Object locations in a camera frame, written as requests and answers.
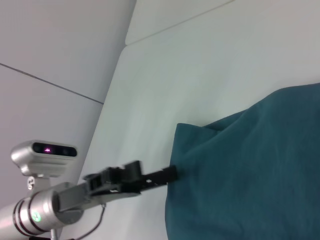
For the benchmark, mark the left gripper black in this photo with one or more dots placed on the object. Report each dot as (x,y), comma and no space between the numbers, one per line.
(95,187)

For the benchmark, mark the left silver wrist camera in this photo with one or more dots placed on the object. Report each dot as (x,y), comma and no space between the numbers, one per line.
(42,157)

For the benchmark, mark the teal T-shirt with FREE print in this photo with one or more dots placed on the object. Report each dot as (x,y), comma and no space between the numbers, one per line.
(250,175)

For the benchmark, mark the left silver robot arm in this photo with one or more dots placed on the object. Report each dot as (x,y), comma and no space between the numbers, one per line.
(32,212)

